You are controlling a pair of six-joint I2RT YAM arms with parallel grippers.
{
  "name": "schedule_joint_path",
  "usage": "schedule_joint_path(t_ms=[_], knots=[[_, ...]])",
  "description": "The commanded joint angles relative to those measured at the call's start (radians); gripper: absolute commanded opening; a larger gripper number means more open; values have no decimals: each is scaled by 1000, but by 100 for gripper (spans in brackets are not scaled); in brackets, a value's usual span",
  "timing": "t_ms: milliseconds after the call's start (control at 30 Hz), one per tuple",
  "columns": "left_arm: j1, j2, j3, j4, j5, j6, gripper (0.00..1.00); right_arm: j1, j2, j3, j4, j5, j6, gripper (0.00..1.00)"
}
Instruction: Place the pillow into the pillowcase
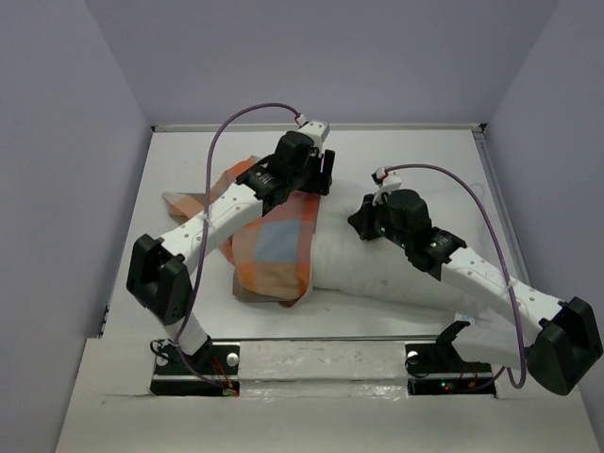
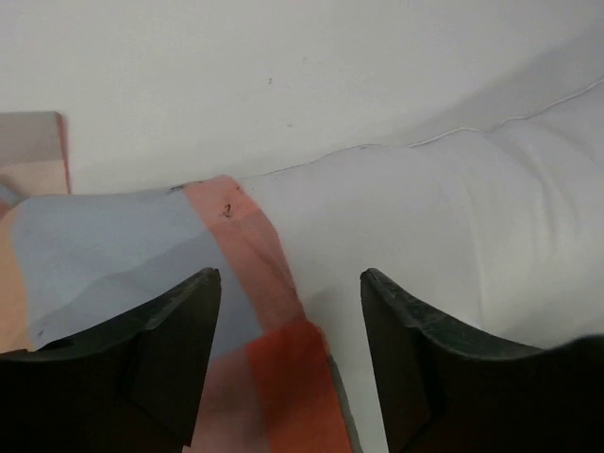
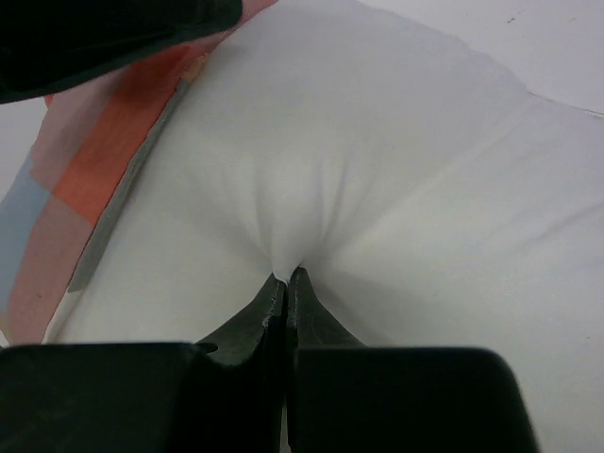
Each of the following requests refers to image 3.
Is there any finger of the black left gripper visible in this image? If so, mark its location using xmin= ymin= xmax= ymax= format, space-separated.
xmin=1 ymin=0 xmax=243 ymax=104

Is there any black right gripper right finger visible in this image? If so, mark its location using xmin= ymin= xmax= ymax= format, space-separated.
xmin=287 ymin=267 xmax=365 ymax=349

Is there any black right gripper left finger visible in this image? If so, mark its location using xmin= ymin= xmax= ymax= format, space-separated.
xmin=195 ymin=275 xmax=286 ymax=367

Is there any orange blue checked pillowcase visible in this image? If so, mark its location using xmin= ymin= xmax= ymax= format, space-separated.
xmin=1 ymin=1 xmax=268 ymax=346

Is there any white pillow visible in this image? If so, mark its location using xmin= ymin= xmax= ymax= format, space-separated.
xmin=49 ymin=1 xmax=603 ymax=452

